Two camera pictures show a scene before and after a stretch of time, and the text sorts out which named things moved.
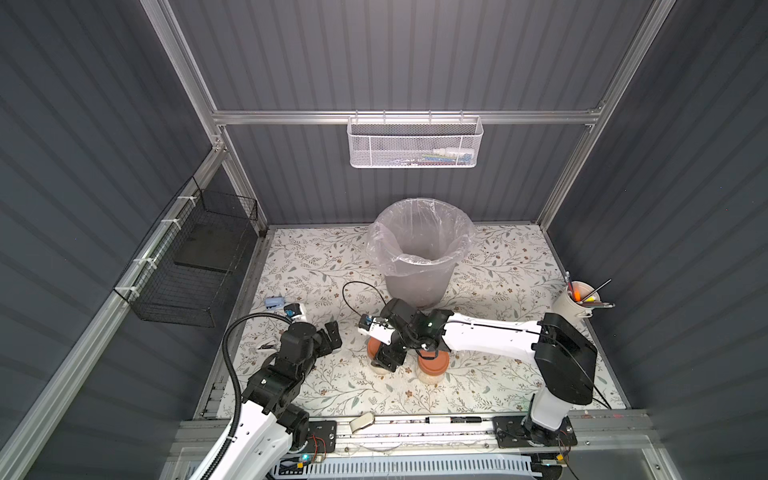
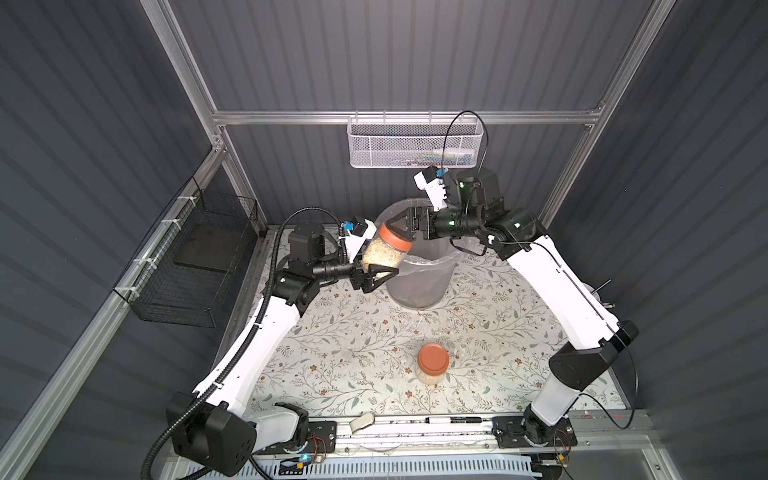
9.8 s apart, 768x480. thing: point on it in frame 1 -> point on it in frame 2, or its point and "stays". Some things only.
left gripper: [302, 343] -> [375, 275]
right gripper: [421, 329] -> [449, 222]
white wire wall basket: [414, 142] stays
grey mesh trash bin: [417, 244] stays
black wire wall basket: [184, 270] stays
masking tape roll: [362, 421] stays
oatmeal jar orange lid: [435, 366] stays
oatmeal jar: [373, 346] -> [387, 247]
